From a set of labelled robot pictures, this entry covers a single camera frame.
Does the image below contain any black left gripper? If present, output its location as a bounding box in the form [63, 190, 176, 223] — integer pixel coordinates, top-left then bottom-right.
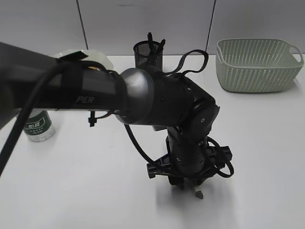
[147, 128, 232, 187]

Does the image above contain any white grey eraser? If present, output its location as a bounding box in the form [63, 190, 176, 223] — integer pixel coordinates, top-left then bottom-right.
[193, 186, 203, 199]

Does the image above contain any clear water bottle green label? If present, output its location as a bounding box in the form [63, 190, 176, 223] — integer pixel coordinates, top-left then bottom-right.
[23, 110, 55, 142]

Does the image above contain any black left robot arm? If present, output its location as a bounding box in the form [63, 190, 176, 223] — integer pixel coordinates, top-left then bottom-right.
[0, 43, 234, 186]

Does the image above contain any light green plastic basket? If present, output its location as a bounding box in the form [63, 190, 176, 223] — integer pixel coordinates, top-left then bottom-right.
[215, 38, 305, 94]

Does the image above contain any black mesh pen holder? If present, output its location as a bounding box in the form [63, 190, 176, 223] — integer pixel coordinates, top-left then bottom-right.
[133, 41, 163, 71]

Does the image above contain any translucent green wavy plate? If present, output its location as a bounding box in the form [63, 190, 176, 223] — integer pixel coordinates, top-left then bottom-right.
[50, 49, 113, 70]

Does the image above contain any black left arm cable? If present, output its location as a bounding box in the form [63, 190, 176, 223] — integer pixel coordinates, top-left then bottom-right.
[0, 61, 124, 176]

